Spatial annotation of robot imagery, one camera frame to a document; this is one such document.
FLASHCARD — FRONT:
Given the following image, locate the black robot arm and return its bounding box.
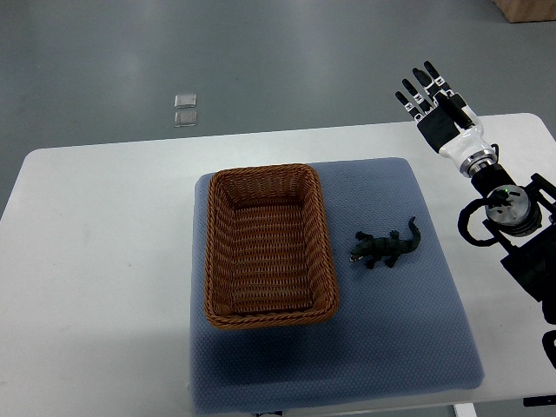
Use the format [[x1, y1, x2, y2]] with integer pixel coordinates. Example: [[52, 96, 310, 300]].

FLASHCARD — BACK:
[[457, 144, 555, 325]]

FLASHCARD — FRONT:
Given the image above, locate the dark green toy crocodile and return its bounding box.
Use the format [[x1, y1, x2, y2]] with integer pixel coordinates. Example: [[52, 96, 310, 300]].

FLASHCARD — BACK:
[[349, 216, 421, 269]]

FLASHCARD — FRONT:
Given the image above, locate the upper metal floor plate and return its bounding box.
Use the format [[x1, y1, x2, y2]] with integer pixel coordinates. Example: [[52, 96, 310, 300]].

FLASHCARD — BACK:
[[174, 93, 197, 109]]

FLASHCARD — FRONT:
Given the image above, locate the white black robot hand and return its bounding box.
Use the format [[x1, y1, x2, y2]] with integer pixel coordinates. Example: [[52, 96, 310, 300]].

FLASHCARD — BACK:
[[395, 61, 499, 178]]

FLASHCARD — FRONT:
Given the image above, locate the white table leg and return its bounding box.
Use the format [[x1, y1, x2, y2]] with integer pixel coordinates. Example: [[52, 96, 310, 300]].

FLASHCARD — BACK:
[[453, 403, 478, 417]]

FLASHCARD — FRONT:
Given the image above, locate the blue grey cushion mat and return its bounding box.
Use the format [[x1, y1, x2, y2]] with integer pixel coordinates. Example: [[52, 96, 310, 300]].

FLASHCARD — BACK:
[[189, 158, 484, 414]]

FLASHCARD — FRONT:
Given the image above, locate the wooden box corner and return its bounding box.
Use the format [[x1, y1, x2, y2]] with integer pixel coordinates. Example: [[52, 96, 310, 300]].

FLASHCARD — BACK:
[[493, 0, 555, 23]]

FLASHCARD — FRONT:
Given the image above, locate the brown wicker basket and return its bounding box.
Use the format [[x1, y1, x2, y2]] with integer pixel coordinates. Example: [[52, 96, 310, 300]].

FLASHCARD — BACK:
[[204, 164, 339, 330]]

